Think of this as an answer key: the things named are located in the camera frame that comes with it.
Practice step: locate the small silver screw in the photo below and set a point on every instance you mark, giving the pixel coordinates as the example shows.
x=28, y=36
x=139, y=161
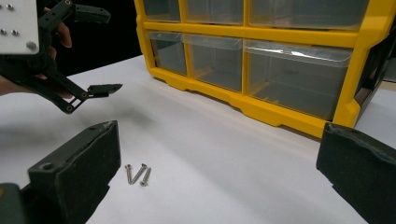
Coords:
x=128, y=174
x=145, y=177
x=139, y=173

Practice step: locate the set of clear plastic drawers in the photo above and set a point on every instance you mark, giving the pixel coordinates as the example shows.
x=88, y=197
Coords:
x=295, y=84

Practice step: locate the yellow black organizer cabinet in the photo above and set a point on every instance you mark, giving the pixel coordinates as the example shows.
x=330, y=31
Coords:
x=249, y=32

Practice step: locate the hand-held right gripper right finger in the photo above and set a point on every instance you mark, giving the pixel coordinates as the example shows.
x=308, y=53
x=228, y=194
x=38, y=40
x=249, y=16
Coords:
x=361, y=171

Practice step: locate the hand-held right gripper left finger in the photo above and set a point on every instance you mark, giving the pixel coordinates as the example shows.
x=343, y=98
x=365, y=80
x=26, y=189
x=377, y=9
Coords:
x=81, y=168

